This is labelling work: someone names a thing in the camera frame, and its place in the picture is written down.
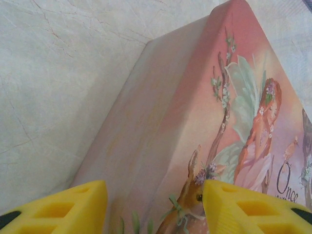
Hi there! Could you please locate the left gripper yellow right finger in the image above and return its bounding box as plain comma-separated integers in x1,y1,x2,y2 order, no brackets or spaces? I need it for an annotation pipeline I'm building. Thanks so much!
202,179,312,234

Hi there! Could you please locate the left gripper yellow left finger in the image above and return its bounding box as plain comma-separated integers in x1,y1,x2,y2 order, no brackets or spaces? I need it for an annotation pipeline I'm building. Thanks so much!
0,179,108,234

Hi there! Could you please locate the pink fairy storybook box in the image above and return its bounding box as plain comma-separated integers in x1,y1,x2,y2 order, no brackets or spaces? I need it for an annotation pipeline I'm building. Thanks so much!
70,0,312,234

